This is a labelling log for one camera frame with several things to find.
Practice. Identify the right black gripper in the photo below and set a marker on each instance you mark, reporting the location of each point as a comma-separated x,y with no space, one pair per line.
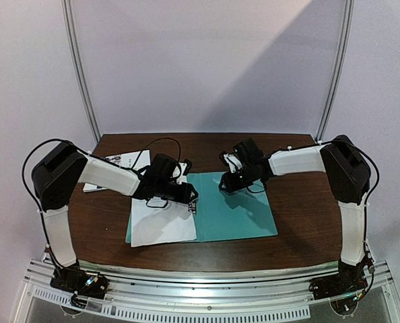
227,182

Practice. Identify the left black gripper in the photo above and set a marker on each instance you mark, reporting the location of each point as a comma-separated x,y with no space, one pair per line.
184,195

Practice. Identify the chrome folder clip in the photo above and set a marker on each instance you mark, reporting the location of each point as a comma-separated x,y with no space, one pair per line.
192,207

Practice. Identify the teal file folder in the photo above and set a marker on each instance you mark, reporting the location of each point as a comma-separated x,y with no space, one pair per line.
236,216

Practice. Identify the white printed paper sheet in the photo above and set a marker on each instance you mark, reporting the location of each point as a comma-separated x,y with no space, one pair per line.
159,223

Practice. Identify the colourful printed leaflet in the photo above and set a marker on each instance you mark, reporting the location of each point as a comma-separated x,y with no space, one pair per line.
116,174

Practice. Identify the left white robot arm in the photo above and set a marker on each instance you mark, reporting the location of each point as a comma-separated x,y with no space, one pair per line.
56,175

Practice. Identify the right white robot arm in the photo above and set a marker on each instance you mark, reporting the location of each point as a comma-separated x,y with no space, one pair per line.
348,171

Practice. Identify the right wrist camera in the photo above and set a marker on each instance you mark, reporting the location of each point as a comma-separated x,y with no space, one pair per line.
232,161

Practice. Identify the aluminium mounting rail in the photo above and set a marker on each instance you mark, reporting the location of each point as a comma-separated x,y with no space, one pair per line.
142,295

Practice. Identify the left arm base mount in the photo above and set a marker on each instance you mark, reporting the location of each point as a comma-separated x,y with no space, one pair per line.
80,283

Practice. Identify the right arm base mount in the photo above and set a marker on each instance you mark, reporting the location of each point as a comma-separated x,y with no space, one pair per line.
348,279

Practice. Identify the left aluminium wall post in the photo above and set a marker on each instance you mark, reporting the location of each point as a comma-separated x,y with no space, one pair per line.
68,15

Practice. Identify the aluminium wall post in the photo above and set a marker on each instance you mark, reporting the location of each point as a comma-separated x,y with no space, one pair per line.
68,15
337,69

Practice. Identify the right aluminium wall post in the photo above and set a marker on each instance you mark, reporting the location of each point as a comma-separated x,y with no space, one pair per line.
337,69

